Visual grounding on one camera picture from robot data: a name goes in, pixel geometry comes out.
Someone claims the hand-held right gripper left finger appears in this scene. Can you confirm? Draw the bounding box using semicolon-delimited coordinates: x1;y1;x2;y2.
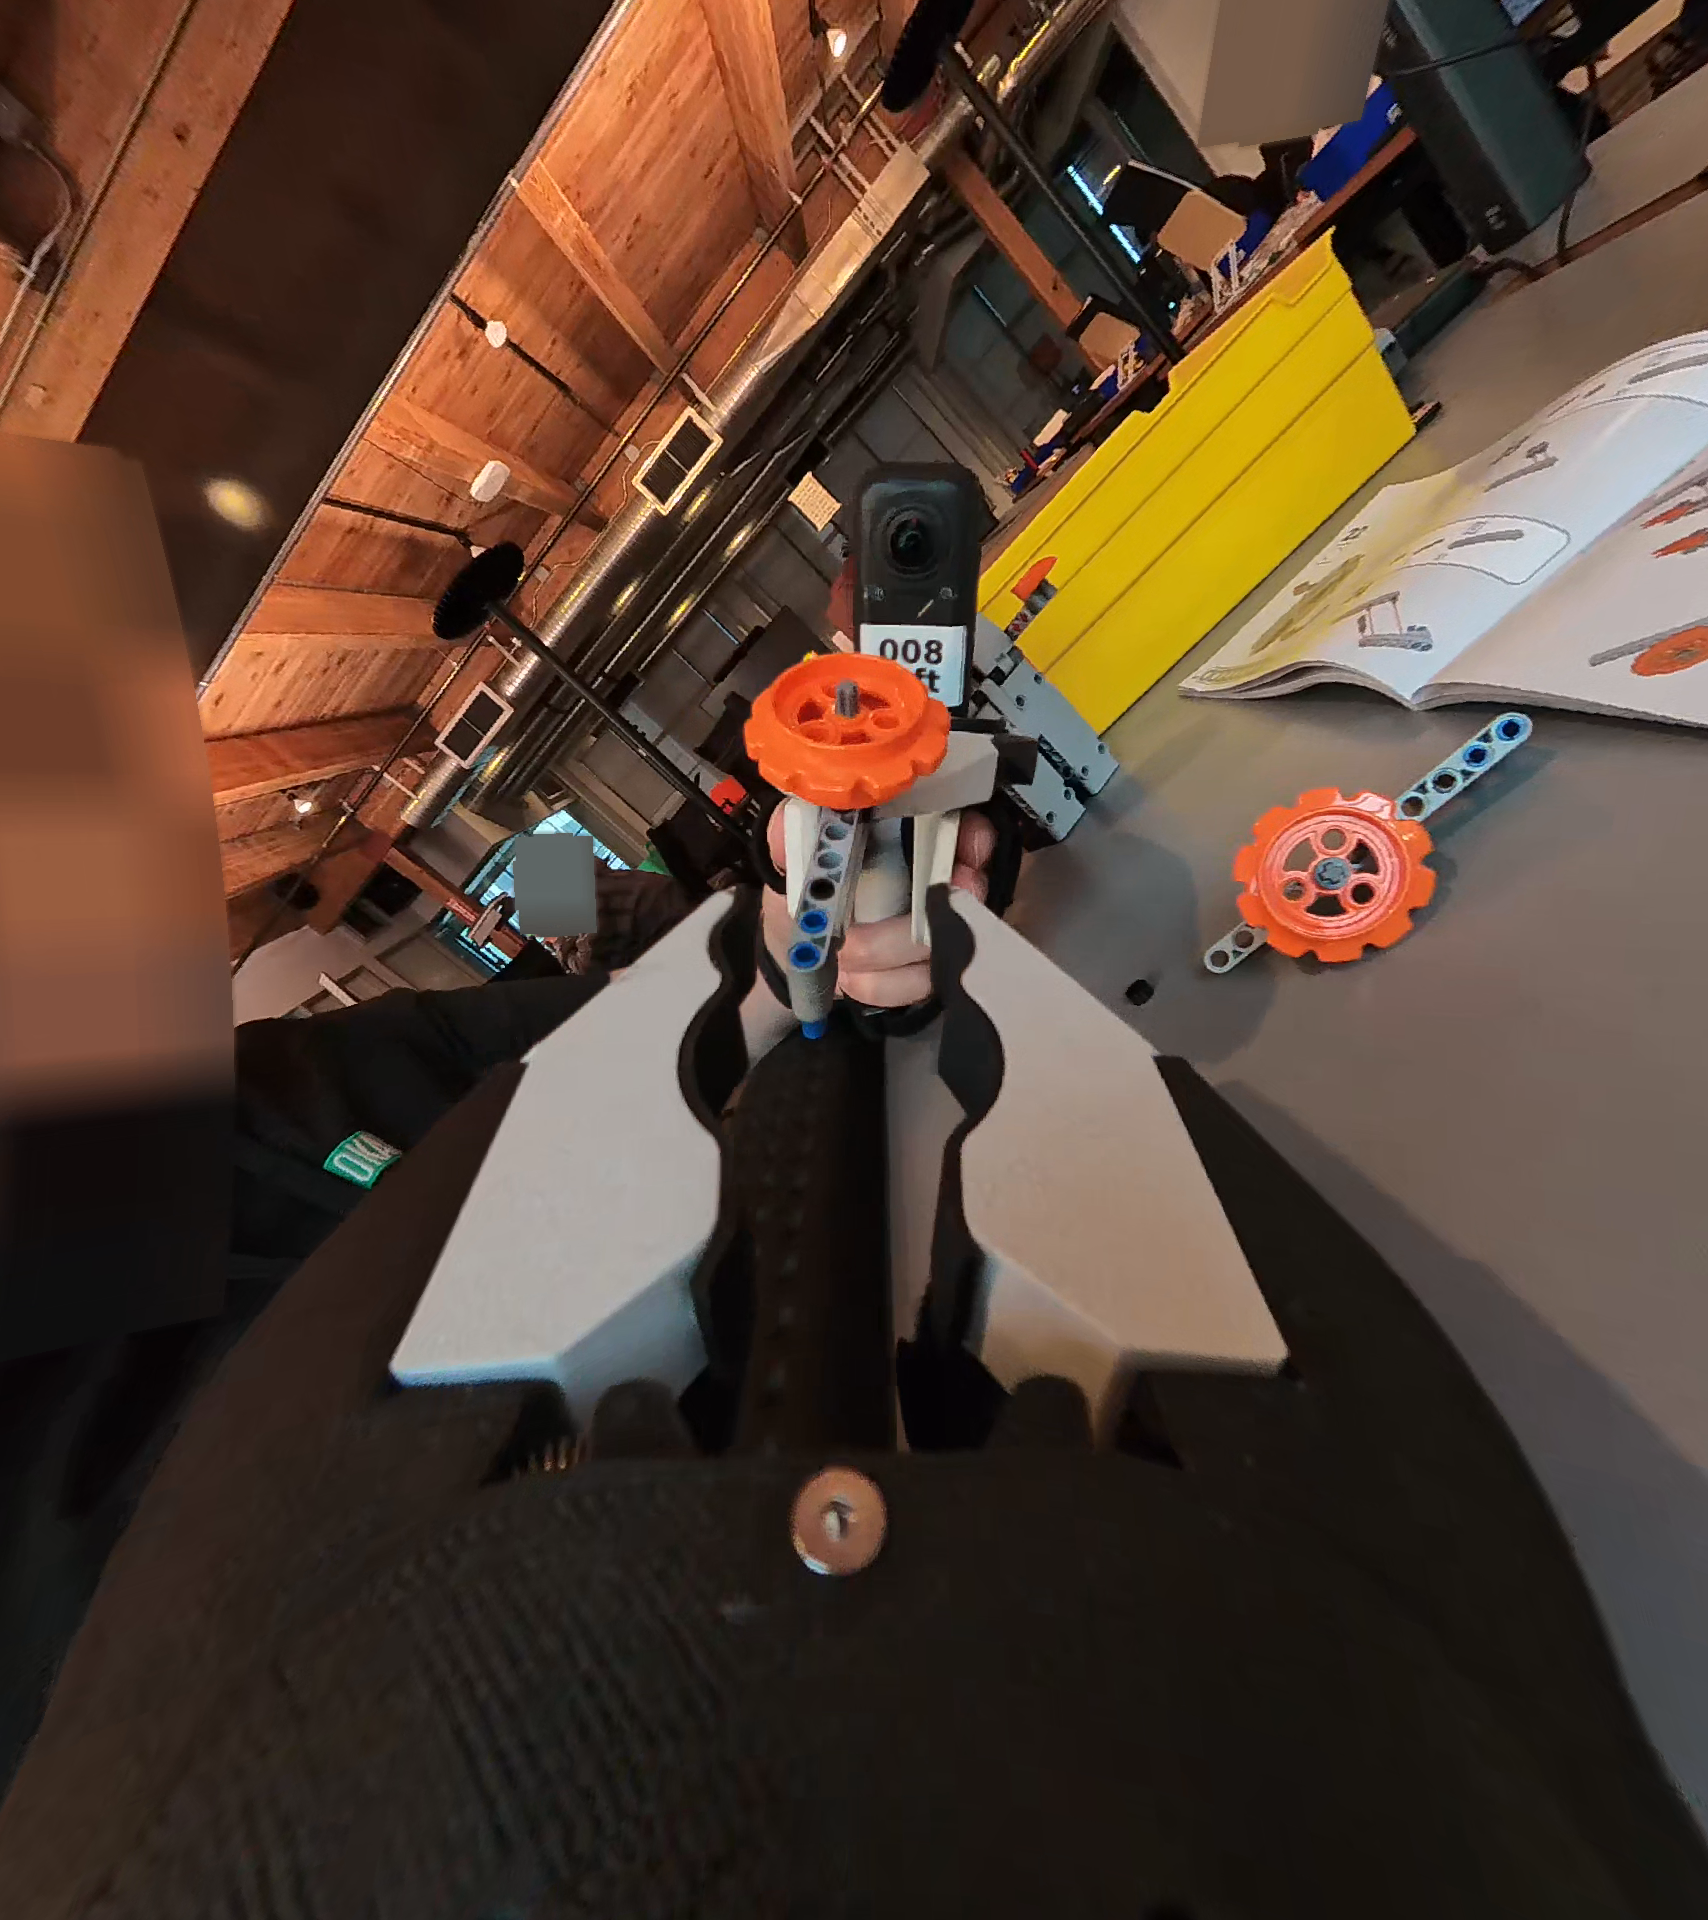
387;884;757;1447

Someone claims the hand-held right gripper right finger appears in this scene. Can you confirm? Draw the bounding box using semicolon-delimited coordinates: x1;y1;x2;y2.
897;896;1292;1447

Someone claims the orange wheel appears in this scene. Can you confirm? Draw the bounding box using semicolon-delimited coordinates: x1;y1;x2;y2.
1202;712;1534;978
743;654;949;1040

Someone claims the grey desk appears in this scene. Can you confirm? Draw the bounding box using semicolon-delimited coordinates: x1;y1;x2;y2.
1004;14;1708;1920

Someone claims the person's left hand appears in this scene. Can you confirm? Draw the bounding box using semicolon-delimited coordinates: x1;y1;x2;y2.
767;815;994;1010

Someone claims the grey toy motor block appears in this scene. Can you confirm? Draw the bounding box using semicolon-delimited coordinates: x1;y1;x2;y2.
965;606;1118;841

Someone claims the person's black shirt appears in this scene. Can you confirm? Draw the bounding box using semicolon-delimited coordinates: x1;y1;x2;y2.
229;959;615;1308

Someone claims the yellow plastic bin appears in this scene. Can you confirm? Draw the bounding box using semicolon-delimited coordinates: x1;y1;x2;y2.
976;232;1418;737

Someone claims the white instruction booklet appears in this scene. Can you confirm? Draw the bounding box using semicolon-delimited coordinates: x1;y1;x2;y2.
1180;326;1708;748

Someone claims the dark tower device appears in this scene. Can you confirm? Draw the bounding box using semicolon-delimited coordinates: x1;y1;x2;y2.
1377;0;1597;258

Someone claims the silver ventilation duct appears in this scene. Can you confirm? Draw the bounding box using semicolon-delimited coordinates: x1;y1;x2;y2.
395;223;945;834

